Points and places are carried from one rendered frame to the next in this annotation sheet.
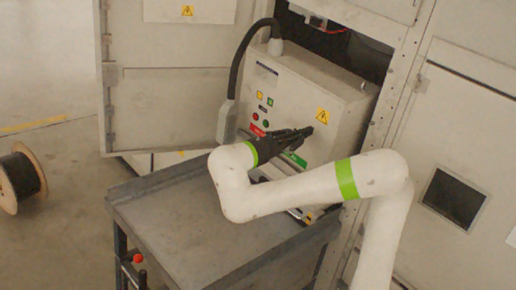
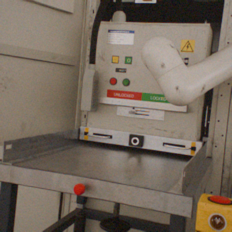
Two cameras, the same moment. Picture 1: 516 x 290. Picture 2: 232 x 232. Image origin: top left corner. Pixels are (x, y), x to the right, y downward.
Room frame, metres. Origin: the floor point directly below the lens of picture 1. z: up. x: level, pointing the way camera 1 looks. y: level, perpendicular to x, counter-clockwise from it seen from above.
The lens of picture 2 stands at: (0.01, 0.67, 1.11)
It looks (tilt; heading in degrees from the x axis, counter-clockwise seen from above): 4 degrees down; 337
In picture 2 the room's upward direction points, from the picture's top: 5 degrees clockwise
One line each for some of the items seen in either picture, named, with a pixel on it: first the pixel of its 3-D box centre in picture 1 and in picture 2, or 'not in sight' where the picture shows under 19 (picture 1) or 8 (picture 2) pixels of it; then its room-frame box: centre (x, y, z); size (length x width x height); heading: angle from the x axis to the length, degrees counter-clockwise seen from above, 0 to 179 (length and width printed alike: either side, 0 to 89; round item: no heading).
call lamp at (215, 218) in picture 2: not in sight; (217, 222); (0.57, 0.19, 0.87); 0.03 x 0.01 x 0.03; 48
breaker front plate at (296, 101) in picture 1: (279, 130); (143, 81); (1.42, -0.05, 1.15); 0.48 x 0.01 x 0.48; 48
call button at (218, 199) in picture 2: not in sight; (219, 202); (0.61, 0.16, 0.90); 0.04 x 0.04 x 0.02
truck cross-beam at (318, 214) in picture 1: (271, 182); (138, 140); (1.43, -0.07, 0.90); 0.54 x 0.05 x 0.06; 48
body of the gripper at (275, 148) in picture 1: (272, 145); not in sight; (1.18, -0.03, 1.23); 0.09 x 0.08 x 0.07; 138
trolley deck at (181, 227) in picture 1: (225, 217); (120, 165); (1.26, 0.09, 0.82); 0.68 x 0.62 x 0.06; 138
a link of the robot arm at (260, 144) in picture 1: (255, 153); not in sight; (1.13, 0.02, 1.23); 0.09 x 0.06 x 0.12; 48
